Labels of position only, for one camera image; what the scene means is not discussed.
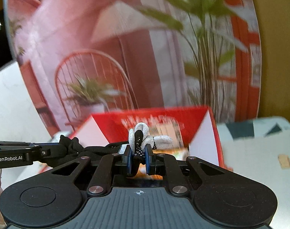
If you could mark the red cardboard box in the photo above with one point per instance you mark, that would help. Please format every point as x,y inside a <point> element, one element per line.
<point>195,119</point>

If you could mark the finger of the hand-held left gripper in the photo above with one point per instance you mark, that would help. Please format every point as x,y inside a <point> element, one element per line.
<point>49,151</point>

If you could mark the white marble board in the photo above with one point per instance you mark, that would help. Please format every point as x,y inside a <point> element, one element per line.
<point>11,100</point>

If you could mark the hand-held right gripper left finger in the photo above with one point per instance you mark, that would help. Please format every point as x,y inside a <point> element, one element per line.
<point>128,158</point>

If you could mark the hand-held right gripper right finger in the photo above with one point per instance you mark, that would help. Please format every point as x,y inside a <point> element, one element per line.
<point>149,158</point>

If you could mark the grey sock with dotted black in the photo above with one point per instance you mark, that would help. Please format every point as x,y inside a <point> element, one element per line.
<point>159,142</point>

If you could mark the printed room scene backdrop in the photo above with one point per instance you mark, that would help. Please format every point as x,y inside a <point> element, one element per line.
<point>87,28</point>

